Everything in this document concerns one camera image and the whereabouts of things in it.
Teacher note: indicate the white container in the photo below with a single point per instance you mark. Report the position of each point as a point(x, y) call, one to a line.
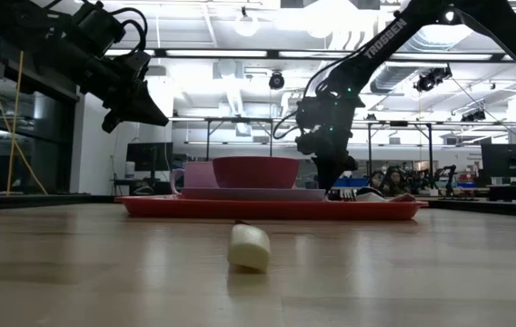
point(130, 170)

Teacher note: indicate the red plastic tray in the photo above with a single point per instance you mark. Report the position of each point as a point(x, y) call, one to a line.
point(262, 210)

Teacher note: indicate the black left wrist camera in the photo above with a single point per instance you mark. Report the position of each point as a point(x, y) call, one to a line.
point(96, 27)

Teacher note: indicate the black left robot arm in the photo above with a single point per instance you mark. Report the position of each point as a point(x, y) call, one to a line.
point(22, 36)

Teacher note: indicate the black computer monitor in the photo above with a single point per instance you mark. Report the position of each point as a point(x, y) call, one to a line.
point(510, 161)
point(149, 156)

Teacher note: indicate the blue storage bin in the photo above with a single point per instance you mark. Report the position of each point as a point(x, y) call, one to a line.
point(353, 182)

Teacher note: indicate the lavender plastic plate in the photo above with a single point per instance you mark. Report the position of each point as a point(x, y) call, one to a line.
point(285, 194)

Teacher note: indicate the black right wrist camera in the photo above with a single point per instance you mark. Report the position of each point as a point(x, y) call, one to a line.
point(312, 113)

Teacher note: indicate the black background robot arm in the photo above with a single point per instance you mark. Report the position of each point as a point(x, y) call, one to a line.
point(450, 179)

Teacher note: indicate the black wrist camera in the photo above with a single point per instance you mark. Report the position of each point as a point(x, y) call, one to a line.
point(312, 113)
point(96, 27)

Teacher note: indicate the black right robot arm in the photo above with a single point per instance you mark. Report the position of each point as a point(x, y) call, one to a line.
point(385, 38)

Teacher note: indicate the magenta plastic bowl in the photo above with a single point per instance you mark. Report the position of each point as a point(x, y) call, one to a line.
point(258, 172)

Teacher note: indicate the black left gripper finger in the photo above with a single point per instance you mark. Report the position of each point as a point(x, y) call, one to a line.
point(144, 109)

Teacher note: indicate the cream oblong object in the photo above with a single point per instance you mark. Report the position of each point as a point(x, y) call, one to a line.
point(249, 250)

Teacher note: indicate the ceiling light strip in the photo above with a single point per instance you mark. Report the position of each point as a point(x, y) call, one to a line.
point(444, 56)
point(217, 53)
point(312, 54)

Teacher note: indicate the black ceiling camera cluster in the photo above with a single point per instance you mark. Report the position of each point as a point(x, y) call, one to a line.
point(430, 78)

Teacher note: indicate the pink plastic cup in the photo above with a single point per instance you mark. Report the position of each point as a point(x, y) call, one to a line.
point(199, 177)

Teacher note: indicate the beige napkin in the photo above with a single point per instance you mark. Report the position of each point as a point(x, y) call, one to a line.
point(389, 197)

